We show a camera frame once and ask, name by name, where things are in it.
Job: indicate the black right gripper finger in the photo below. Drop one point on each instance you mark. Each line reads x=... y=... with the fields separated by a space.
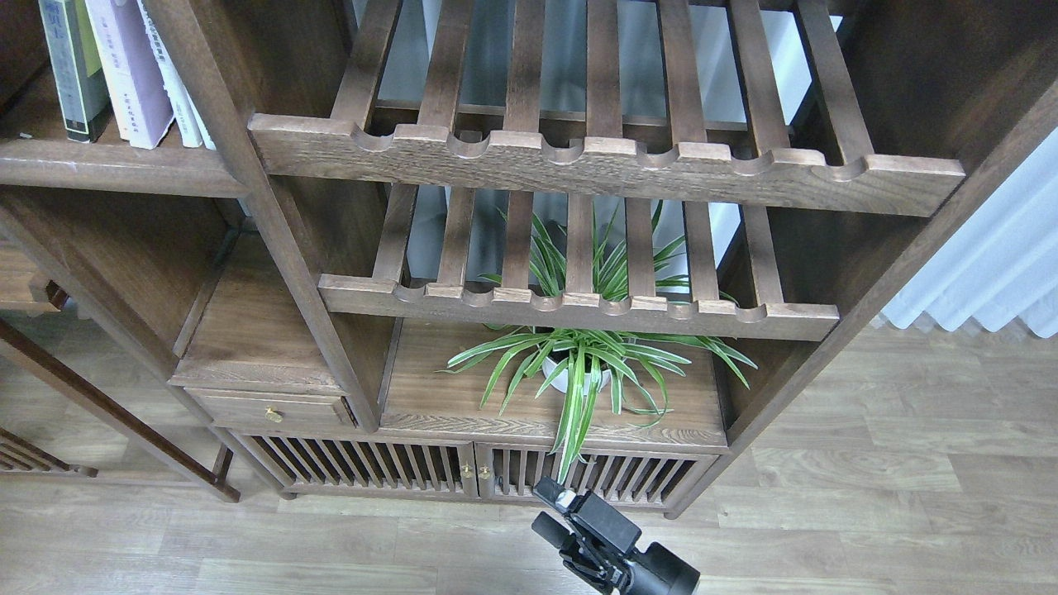
x=576 y=555
x=609 y=534

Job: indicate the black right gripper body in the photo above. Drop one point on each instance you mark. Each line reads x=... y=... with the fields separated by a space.
x=657 y=570

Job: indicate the pale purple book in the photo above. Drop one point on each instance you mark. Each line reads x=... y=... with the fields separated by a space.
x=153 y=112

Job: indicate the black and yellow book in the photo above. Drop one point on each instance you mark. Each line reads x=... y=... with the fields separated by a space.
x=77 y=69

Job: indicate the colourful 300 paperback book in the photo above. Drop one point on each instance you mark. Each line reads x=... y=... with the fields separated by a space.
x=111 y=32

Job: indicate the white plant pot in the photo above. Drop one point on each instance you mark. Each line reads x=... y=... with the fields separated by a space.
x=556 y=368

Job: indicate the green spider plant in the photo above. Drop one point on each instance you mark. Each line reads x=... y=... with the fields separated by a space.
x=621 y=351

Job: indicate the dark wooden bookshelf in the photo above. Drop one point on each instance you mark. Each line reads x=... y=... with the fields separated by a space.
x=778 y=169

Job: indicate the brass drawer knob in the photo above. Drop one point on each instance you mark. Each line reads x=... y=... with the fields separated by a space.
x=273 y=415

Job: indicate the white curtain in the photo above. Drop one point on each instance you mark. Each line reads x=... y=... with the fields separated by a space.
x=1000 y=266

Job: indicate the white book right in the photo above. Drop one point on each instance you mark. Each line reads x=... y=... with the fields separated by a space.
x=202 y=128

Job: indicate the white book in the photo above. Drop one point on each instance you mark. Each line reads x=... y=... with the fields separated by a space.
x=202 y=128
x=183 y=117

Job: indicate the white book left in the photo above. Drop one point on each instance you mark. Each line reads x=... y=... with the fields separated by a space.
x=183 y=117

